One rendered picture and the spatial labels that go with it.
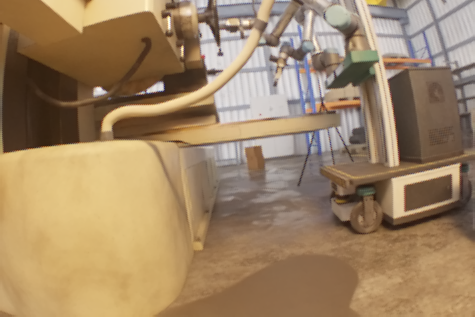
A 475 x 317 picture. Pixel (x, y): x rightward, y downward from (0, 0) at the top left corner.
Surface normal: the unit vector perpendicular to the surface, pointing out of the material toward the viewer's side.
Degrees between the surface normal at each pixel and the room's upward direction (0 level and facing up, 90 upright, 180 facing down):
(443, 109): 90
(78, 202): 90
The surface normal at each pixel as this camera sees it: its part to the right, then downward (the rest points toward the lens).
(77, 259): 0.46, -0.09
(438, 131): -0.13, -0.02
